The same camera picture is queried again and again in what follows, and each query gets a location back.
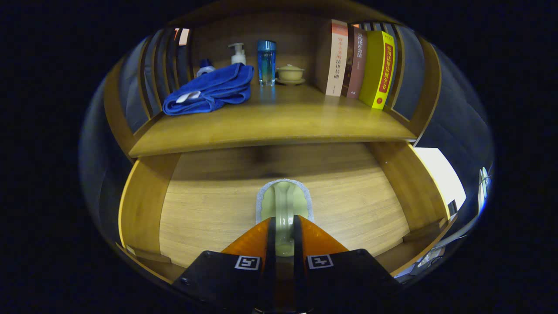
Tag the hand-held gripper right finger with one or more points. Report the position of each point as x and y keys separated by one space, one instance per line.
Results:
x=298 y=261

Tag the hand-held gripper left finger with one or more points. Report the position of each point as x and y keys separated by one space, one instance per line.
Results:
x=271 y=261

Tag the pale green scrub brush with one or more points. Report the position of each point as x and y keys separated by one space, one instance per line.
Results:
x=283 y=205

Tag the wooden drawer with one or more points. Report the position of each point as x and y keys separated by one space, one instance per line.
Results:
x=209 y=209

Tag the wooden cabinet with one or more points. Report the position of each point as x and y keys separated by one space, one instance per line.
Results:
x=287 y=30

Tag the blue folded towel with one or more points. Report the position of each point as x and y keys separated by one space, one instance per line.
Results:
x=213 y=89

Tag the yellow lidded ceramic cup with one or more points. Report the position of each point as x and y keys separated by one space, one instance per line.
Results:
x=290 y=73

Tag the clear blue glass bottle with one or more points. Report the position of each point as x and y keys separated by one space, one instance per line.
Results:
x=266 y=63

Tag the small white bottle blue cap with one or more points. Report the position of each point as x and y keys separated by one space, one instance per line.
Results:
x=205 y=69

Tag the yellow book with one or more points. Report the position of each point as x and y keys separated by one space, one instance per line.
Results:
x=377 y=69

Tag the white pump bottle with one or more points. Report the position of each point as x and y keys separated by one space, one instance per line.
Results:
x=238 y=56

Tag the orange and white book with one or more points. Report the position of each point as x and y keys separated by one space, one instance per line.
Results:
x=336 y=56

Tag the brown book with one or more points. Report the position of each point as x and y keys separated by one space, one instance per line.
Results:
x=356 y=61

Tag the white wall device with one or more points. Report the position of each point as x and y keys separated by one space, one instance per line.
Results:
x=483 y=179

